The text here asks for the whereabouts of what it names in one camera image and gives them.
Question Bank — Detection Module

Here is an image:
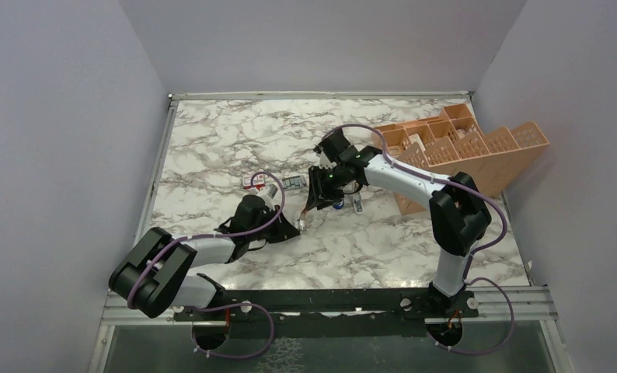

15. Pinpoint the peach plastic desk organizer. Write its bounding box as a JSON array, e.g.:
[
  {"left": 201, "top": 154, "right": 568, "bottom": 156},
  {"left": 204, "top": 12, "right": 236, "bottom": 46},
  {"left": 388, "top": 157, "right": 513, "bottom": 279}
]
[{"left": 371, "top": 104, "right": 549, "bottom": 197}]

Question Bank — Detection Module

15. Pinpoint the white tube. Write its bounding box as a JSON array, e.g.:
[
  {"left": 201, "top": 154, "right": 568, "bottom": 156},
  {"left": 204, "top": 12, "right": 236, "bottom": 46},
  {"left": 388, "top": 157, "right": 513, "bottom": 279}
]
[{"left": 352, "top": 192, "right": 364, "bottom": 214}]

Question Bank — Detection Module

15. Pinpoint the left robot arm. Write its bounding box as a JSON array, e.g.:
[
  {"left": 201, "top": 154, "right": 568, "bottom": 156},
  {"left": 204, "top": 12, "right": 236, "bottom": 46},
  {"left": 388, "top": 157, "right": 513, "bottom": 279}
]
[{"left": 108, "top": 195, "right": 301, "bottom": 319}]

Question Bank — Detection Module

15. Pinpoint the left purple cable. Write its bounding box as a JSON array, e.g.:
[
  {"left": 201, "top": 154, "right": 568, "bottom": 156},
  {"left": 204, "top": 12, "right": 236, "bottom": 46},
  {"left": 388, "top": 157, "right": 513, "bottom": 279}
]
[{"left": 127, "top": 171, "right": 287, "bottom": 360}]

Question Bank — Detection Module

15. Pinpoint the aluminium front frame rail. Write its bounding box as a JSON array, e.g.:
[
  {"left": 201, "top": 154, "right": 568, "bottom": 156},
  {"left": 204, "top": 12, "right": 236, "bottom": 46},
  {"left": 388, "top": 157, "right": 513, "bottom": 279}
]
[{"left": 101, "top": 286, "right": 559, "bottom": 326}]

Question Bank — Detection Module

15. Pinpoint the red white staple box sleeve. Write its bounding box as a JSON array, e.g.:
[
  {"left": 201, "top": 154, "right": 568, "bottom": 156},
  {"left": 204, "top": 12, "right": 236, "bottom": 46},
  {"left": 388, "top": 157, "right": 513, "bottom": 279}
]
[{"left": 242, "top": 174, "right": 265, "bottom": 189}]

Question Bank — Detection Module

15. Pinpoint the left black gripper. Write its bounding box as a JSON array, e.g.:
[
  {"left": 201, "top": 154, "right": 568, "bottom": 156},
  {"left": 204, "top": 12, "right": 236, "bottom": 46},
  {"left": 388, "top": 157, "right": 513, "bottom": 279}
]
[{"left": 247, "top": 204, "right": 299, "bottom": 243}]

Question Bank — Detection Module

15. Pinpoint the purple cable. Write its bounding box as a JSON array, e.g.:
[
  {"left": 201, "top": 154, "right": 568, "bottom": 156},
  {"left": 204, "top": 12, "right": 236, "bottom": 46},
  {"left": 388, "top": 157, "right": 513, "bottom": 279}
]
[
  {"left": 127, "top": 171, "right": 287, "bottom": 360},
  {"left": 321, "top": 124, "right": 517, "bottom": 357}
]

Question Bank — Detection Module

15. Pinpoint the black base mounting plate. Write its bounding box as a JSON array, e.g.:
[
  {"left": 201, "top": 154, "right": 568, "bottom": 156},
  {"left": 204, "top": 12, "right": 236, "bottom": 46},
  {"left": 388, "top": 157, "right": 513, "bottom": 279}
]
[{"left": 173, "top": 288, "right": 479, "bottom": 339}]

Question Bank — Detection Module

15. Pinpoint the staple box tray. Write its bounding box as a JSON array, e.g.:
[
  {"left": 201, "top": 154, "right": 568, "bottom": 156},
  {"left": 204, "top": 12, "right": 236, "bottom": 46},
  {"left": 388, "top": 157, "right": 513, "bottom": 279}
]
[{"left": 281, "top": 175, "right": 307, "bottom": 190}]

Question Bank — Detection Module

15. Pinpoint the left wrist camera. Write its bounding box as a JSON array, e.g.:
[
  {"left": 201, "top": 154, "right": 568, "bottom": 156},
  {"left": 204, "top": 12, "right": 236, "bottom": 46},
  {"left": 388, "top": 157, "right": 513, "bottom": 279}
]
[{"left": 256, "top": 185, "right": 278, "bottom": 209}]

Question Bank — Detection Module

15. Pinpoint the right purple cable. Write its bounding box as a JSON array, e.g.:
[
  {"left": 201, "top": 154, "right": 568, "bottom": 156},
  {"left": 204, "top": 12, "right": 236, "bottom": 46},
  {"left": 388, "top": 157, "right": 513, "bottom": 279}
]
[{"left": 321, "top": 124, "right": 517, "bottom": 357}]

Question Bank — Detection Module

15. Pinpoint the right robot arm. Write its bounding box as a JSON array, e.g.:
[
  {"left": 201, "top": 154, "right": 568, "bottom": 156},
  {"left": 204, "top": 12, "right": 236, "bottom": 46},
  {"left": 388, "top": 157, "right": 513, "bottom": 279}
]
[{"left": 305, "top": 126, "right": 491, "bottom": 316}]

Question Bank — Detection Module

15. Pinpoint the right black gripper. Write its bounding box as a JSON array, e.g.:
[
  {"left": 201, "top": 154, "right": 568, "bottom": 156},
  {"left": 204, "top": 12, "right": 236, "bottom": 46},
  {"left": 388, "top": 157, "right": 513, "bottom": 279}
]
[{"left": 306, "top": 162, "right": 349, "bottom": 210}]

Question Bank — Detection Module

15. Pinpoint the small white brown eraser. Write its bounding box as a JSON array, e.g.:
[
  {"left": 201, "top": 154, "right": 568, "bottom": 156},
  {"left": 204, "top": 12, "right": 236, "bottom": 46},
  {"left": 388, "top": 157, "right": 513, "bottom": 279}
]
[{"left": 297, "top": 211, "right": 306, "bottom": 232}]

